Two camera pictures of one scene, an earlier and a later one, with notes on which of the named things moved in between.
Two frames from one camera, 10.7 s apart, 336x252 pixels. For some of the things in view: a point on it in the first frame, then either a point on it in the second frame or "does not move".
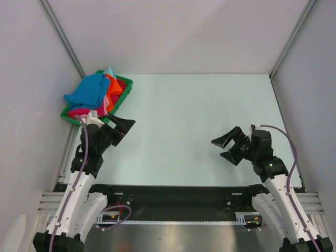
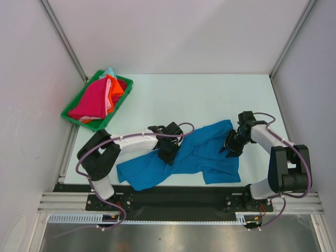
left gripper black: [122, 126] -> [168, 159]
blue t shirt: [90, 93] -> [203, 151]
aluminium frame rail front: [49, 202] does not move
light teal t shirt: [109, 71] does not move
